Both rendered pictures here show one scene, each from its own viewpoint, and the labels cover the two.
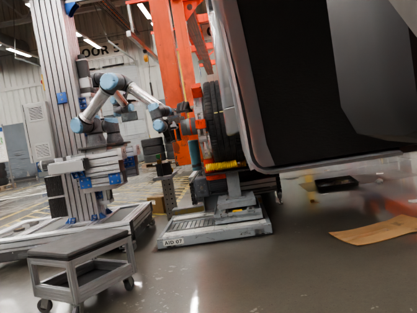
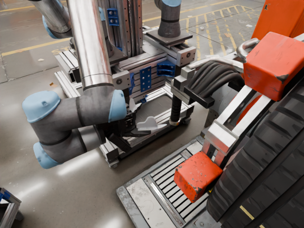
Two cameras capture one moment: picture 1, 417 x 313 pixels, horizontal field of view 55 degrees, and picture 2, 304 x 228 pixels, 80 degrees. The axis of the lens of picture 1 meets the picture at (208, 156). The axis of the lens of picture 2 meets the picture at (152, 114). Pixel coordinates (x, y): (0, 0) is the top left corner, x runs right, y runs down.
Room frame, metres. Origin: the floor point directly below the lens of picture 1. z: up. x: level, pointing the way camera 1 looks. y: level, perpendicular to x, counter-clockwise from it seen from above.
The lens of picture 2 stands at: (2.69, -0.08, 1.28)
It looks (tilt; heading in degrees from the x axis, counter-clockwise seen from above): 45 degrees down; 51
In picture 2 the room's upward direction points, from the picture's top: straight up
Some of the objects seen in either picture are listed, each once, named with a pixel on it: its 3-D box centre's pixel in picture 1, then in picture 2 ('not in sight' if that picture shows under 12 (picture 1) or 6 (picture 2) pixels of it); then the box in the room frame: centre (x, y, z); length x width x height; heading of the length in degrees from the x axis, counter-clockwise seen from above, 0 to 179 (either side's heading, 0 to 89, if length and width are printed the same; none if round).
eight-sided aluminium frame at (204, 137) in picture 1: (203, 124); (263, 121); (3.23, 0.00, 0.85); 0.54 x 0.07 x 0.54; 176
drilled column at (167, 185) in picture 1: (170, 198); (216, 111); (3.83, 0.43, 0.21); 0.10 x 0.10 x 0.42; 86
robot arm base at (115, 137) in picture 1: (114, 137); (169, 25); (3.56, 0.80, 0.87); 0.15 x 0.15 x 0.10
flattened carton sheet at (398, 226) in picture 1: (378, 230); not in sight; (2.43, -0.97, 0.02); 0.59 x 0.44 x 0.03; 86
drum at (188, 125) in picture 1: (194, 125); (244, 108); (3.24, 0.07, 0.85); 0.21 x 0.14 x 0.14; 86
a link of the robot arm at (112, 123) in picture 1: (111, 124); (170, 4); (3.57, 0.81, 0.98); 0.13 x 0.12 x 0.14; 64
